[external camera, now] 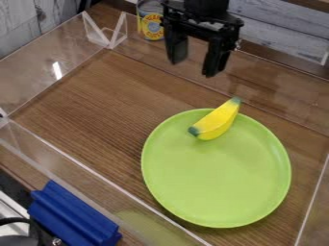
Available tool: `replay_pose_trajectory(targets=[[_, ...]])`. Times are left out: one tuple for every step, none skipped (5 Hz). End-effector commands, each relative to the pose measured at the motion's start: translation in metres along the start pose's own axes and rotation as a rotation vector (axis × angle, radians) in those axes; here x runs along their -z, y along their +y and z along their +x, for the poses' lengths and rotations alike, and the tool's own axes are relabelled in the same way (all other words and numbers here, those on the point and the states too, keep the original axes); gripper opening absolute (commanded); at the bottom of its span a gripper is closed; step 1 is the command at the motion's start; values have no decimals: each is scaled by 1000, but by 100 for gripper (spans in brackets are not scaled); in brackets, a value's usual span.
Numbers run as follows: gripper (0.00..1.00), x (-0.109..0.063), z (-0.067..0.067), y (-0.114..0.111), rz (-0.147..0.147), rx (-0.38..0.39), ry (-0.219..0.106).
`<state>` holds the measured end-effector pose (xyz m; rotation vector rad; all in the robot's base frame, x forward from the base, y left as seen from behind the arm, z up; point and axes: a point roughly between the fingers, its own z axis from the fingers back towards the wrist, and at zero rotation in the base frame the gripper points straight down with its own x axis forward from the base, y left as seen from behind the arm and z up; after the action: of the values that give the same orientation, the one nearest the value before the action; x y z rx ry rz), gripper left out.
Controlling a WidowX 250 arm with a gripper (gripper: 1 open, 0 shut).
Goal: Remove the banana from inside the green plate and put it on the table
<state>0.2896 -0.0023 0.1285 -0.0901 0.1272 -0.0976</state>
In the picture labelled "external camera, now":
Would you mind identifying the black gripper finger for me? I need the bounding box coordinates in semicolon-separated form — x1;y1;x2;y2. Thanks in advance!
202;37;230;78
163;19;187;64

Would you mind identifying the clear acrylic corner bracket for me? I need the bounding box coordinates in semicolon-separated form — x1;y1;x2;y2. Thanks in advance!
82;12;127;50

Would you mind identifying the green round plate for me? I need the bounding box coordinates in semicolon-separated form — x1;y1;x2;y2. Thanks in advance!
142;109;292;229

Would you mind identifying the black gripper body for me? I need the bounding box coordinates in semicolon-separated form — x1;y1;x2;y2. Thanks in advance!
162;0;245;43

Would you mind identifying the black cable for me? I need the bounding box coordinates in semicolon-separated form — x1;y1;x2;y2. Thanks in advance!
0;216;51;246

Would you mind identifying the yellow labelled tin can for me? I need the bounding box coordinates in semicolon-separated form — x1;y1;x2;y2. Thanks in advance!
136;0;163;41

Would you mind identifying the yellow toy banana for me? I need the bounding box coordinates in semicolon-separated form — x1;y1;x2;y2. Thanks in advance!
187;97;242;140

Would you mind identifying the clear acrylic front barrier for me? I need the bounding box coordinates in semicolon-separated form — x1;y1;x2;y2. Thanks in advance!
0;109;211;246

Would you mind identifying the blue plastic clamp block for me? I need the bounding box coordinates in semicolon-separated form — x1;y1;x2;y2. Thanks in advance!
28;181;122;246

